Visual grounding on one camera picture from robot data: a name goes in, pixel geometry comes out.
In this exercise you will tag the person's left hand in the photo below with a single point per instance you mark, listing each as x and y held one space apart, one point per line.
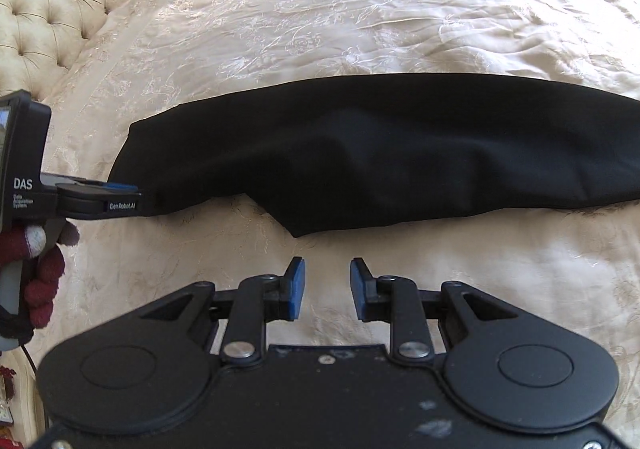
45 279

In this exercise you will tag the cream embroidered bedspread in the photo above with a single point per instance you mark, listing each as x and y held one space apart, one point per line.
350 19

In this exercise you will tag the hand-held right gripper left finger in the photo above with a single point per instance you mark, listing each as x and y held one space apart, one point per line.
296 288

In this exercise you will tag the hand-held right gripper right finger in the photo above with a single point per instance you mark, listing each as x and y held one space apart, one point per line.
358 289

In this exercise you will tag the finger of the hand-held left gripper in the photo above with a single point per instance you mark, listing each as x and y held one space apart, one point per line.
112 204

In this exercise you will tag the black pants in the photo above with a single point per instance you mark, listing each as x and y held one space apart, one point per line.
380 154

